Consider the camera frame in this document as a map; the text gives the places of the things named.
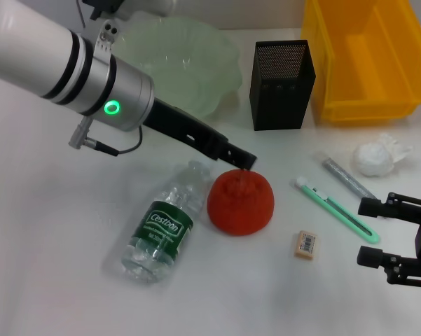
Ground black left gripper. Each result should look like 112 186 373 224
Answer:
142 97 259 172

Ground yellow plastic bin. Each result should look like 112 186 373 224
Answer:
300 0 421 124

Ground white paper ball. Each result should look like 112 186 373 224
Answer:
352 132 415 178

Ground beige eraser with barcode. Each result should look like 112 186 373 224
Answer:
294 230 319 260

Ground clear water bottle green label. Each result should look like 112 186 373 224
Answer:
120 160 213 285

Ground green utility knife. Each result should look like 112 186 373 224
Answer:
294 176 381 245

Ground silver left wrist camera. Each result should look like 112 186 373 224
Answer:
81 0 178 21

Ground green glass fruit plate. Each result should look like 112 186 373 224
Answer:
111 15 244 120

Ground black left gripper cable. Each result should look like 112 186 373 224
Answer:
68 115 144 158

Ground silver pen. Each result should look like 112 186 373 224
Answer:
314 150 380 203

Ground black mesh pen holder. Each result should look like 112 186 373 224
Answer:
249 39 317 132

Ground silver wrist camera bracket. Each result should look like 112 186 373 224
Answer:
95 19 123 59

